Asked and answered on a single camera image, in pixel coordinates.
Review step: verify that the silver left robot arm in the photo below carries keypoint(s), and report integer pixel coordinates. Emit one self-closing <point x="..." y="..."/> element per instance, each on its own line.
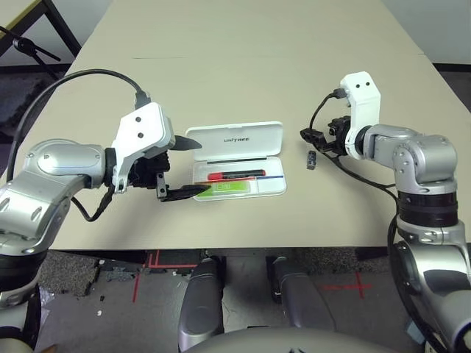
<point x="55" y="162"/>

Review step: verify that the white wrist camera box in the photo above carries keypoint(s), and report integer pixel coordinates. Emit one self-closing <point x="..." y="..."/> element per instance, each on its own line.
<point x="143" y="128"/>
<point x="362" y="99"/>

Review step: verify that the blue grey floor object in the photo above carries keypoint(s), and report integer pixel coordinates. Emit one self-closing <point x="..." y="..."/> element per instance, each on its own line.
<point x="414" y="329"/>

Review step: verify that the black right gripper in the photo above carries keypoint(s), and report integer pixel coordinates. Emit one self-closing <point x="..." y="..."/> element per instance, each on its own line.
<point x="338" y="134"/>

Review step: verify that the black table underframe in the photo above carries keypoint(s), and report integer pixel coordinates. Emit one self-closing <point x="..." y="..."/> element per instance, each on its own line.
<point x="110" y="256"/>

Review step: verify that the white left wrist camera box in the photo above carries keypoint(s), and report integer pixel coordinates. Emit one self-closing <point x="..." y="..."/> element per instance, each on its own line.
<point x="143" y="128"/>

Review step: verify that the black tripod stand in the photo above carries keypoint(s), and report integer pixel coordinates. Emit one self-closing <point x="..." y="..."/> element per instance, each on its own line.
<point x="20" y="43"/>

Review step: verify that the side table with black frame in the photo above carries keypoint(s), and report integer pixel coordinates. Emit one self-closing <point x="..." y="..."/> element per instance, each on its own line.
<point x="60" y="25"/>

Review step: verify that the green rectangular eraser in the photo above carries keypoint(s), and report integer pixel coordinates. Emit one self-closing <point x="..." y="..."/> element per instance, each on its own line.
<point x="228" y="187"/>

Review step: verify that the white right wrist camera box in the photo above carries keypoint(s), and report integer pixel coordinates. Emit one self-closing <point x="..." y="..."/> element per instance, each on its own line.
<point x="362" y="99"/>

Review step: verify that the red and black marker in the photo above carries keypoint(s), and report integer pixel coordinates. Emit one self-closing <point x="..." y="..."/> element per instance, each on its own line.
<point x="235" y="174"/>

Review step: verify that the grey left robot leg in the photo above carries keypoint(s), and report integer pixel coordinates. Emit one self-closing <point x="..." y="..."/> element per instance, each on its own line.
<point x="202" y="305"/>

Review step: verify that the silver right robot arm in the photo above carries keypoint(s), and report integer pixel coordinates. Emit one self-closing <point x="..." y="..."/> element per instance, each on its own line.
<point x="423" y="154"/>

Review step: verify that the grey right robot leg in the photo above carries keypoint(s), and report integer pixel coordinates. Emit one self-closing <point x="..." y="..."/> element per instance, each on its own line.
<point x="301" y="294"/>

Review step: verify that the dark foam floor mat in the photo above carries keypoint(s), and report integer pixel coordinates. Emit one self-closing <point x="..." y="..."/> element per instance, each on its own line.
<point x="18" y="95"/>

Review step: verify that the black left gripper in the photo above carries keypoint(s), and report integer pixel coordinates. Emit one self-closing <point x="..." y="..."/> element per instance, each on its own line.
<point x="151" y="173"/>

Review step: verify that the grey robot torso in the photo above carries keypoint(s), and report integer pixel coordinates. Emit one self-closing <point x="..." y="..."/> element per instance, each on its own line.
<point x="287" y="342"/>

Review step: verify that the white pencil case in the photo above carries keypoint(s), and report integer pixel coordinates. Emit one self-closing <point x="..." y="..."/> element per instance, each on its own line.
<point x="235" y="143"/>

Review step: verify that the small black stationery piece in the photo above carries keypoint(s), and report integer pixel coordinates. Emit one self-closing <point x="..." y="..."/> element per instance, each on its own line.
<point x="312" y="161"/>

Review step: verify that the grey robot leg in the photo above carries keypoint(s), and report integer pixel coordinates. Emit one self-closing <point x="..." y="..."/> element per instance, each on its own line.
<point x="301" y="294"/>
<point x="202" y="305"/>

